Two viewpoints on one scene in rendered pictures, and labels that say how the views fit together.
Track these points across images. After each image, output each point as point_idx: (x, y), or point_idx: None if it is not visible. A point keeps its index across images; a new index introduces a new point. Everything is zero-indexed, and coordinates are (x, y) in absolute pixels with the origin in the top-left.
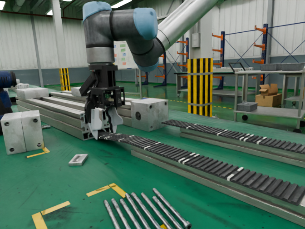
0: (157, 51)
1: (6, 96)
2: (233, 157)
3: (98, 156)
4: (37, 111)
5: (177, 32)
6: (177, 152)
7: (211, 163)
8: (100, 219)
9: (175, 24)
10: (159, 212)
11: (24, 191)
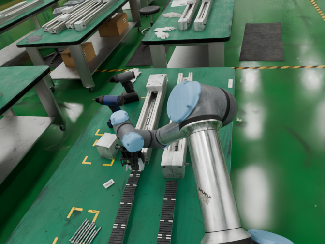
0: (157, 145)
1: (117, 109)
2: (149, 239)
3: (118, 185)
4: (115, 138)
5: (170, 140)
6: (122, 218)
7: (116, 237)
8: (79, 225)
9: (168, 135)
10: (86, 238)
11: (81, 192)
